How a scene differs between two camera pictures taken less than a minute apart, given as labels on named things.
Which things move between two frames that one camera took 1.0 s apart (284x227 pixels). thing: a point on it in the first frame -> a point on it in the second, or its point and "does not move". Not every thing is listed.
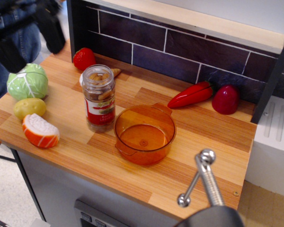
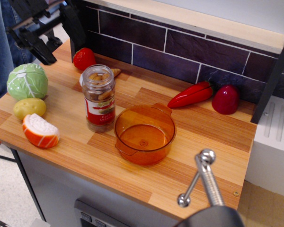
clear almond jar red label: x=99 y=88 does not move
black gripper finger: x=5 y=47 -> x=34 y=45
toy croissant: x=115 y=71 does not move
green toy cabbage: x=31 y=82 does not move
